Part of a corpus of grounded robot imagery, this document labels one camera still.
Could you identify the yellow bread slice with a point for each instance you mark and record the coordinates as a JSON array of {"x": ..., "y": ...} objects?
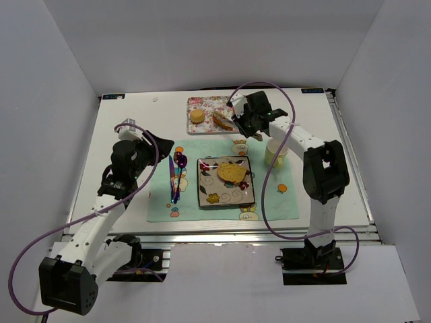
[{"x": 231, "y": 172}]

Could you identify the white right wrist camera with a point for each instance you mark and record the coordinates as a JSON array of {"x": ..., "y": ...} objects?
[{"x": 237, "y": 102}]

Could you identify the black table label left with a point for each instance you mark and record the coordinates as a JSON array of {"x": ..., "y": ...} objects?
[{"x": 113, "y": 96}]

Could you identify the mint green cartoon placemat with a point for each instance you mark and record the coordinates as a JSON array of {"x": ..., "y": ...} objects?
[{"x": 277, "y": 197}]

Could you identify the orange-brown bread slice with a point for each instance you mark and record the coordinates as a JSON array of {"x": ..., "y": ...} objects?
[{"x": 223, "y": 122}]

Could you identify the black table label right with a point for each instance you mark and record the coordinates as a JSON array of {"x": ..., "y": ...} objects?
[{"x": 312, "y": 90}]

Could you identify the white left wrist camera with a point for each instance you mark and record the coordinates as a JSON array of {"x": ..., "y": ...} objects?
[{"x": 126, "y": 130}]

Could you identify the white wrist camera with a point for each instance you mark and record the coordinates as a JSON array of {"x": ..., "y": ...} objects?
[
  {"x": 126, "y": 130},
  {"x": 237, "y": 102}
]

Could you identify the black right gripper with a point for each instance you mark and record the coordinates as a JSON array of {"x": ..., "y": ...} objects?
[{"x": 245, "y": 123}]

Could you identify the floral rectangular tray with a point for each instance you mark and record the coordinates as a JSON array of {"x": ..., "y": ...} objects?
[{"x": 208, "y": 105}]

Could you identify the black table label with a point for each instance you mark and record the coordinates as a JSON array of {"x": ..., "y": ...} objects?
[
  {"x": 113, "y": 96},
  {"x": 312, "y": 90}
]

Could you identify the purple spoon back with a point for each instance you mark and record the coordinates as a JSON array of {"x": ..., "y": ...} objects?
[{"x": 177, "y": 157}]

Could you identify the purple spoon front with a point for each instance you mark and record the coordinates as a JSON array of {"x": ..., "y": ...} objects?
[{"x": 182, "y": 163}]

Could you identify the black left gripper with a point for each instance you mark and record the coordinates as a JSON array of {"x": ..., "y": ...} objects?
[{"x": 156, "y": 148}]

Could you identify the square floral ceramic plate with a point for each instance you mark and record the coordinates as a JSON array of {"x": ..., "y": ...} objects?
[{"x": 213, "y": 192}]

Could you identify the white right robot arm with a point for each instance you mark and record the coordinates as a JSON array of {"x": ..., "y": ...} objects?
[{"x": 324, "y": 176}]

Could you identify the aluminium table frame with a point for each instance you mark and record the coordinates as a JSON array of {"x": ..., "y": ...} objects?
[{"x": 164, "y": 114}]

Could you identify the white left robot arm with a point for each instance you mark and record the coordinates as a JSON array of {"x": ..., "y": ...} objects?
[{"x": 70, "y": 281}]

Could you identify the purple spoon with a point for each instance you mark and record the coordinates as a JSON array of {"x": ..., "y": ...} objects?
[
  {"x": 182, "y": 163},
  {"x": 177, "y": 157}
]

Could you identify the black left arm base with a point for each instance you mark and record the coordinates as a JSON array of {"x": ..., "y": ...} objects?
[{"x": 124, "y": 259}]

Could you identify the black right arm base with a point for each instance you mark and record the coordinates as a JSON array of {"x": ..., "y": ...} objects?
[{"x": 298, "y": 269}]

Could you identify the round yellow bun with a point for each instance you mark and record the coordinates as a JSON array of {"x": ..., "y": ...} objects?
[{"x": 197, "y": 116}]

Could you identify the light green mug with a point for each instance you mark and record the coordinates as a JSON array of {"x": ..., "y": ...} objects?
[{"x": 271, "y": 149}]

